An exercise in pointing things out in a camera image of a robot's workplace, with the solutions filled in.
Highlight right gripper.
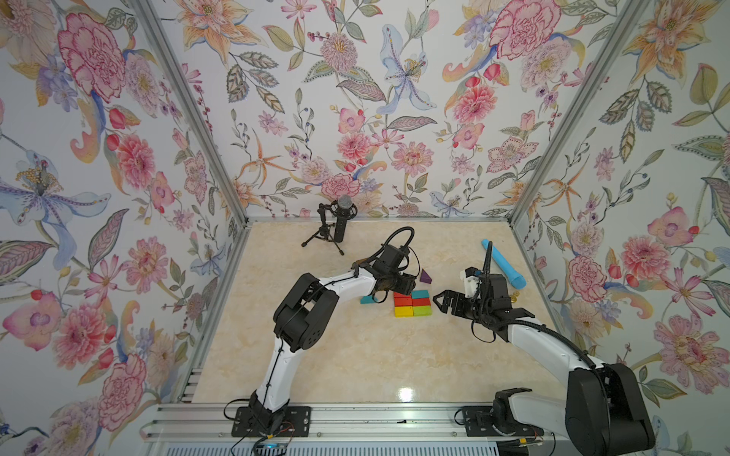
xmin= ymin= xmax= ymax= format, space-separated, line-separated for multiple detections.
xmin=433 ymin=289 xmax=490 ymax=323

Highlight purple triangle block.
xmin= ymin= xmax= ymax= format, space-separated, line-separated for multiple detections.
xmin=419 ymin=270 xmax=433 ymax=284

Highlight lime green block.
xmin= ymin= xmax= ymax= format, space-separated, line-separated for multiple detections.
xmin=413 ymin=306 xmax=433 ymax=317

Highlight yellow block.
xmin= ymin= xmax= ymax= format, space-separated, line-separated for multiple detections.
xmin=394 ymin=307 xmax=414 ymax=317

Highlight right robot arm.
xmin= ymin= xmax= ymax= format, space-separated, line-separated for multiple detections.
xmin=433 ymin=273 xmax=656 ymax=455

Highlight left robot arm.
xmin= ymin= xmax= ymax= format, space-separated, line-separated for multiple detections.
xmin=248 ymin=244 xmax=416 ymax=423

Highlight light blue cylinder toy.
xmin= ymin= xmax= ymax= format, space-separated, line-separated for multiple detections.
xmin=482 ymin=239 xmax=527 ymax=290

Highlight black microphone on tripod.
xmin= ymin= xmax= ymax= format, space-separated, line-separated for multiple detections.
xmin=302 ymin=195 xmax=359 ymax=256

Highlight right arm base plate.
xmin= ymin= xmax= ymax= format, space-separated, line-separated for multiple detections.
xmin=454 ymin=405 xmax=544 ymax=438

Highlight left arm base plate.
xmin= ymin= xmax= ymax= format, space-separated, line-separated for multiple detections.
xmin=231 ymin=407 xmax=312 ymax=438

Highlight aluminium front rail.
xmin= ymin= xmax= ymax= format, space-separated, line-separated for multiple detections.
xmin=139 ymin=402 xmax=628 ymax=445

